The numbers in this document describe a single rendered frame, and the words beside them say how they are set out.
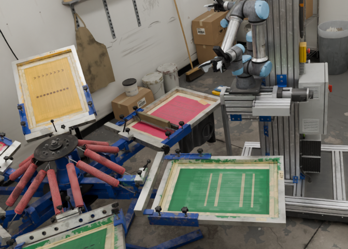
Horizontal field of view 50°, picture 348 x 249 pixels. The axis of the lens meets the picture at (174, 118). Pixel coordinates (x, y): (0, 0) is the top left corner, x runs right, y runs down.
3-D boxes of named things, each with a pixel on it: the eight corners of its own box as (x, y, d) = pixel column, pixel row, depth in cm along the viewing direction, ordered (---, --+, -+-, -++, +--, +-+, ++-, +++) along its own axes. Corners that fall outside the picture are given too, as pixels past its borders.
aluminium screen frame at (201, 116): (177, 89, 366) (176, 86, 364) (225, 102, 328) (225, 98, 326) (117, 129, 321) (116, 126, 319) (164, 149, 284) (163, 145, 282)
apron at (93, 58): (113, 79, 521) (91, 4, 467) (116, 80, 516) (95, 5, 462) (83, 97, 491) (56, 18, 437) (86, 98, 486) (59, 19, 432)
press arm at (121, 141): (128, 139, 298) (127, 134, 295) (133, 141, 294) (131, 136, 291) (112, 150, 288) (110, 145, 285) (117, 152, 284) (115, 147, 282)
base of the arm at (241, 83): (257, 79, 287) (256, 68, 281) (254, 89, 275) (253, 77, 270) (237, 80, 292) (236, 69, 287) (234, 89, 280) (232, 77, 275)
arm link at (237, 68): (232, 69, 254) (230, 54, 249) (246, 72, 247) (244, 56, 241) (225, 74, 250) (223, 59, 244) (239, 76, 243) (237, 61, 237)
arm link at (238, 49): (246, 55, 242) (245, 43, 238) (236, 62, 236) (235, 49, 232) (236, 54, 247) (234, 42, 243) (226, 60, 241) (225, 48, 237)
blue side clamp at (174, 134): (187, 129, 304) (185, 122, 300) (191, 131, 301) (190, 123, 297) (161, 148, 287) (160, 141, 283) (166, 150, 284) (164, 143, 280)
